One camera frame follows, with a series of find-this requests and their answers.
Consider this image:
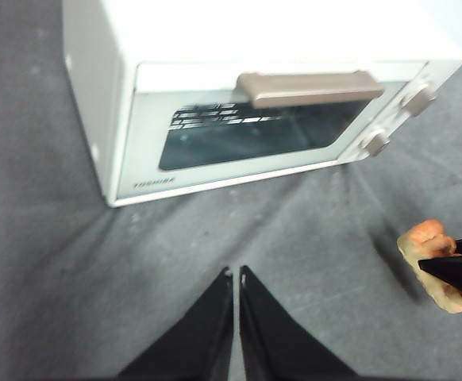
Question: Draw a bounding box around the cream and taupe oven knob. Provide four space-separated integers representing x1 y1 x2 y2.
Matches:
400 81 438 117
359 128 391 157

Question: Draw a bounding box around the cream toaster oven body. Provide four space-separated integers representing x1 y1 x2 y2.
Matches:
62 0 462 209

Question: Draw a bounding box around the round golden bread roll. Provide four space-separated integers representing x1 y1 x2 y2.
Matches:
396 219 462 314

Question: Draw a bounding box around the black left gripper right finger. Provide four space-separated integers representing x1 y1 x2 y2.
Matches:
238 264 356 381

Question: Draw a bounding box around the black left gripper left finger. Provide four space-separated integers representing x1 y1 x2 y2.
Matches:
117 266 234 381

